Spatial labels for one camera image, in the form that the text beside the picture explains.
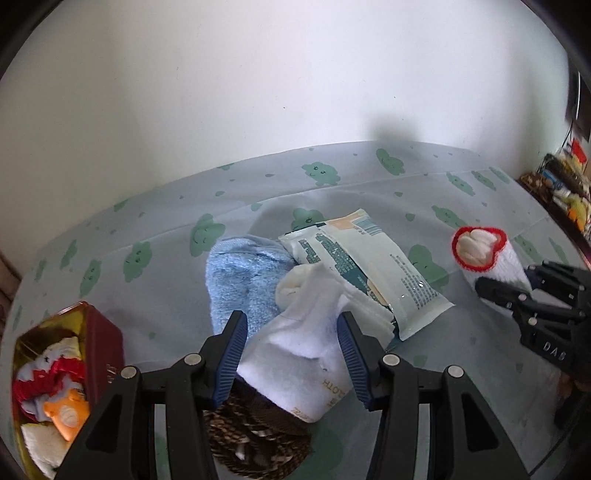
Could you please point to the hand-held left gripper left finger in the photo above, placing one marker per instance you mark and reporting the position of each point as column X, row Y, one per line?
column 231, row 355

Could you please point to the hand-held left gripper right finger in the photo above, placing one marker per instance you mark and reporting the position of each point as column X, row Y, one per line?
column 353, row 360

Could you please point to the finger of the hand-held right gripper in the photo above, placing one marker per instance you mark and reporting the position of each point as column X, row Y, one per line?
column 563, row 281
column 503, row 293

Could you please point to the white sock red trim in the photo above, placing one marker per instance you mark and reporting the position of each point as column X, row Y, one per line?
column 480, row 251

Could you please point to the blue fluffy sock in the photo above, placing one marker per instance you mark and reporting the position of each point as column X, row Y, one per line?
column 240, row 286

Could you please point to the brown patterned cloth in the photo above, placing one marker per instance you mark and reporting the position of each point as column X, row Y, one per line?
column 258, row 438

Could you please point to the large white wet wipe packet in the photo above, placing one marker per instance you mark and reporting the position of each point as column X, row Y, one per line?
column 406, row 286

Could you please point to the small teal printed wipe packet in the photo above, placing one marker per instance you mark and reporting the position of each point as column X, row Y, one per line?
column 302, row 249

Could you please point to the red tin box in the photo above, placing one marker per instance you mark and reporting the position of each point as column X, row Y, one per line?
column 104, row 350

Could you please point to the orange plastic toy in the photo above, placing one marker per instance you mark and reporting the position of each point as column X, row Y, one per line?
column 67, row 413

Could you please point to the red white socks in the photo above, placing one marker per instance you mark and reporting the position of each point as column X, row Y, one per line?
column 41, row 383

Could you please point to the pale bluish white cloth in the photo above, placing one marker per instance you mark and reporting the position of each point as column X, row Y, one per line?
column 32, row 408

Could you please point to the dark wooden side cabinet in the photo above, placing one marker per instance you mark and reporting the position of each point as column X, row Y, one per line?
column 554, row 207

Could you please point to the pile of small items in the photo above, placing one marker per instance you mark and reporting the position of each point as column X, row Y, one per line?
column 570, row 184

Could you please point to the green cloud print tablecloth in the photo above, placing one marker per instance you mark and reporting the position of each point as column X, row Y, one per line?
column 152, row 221

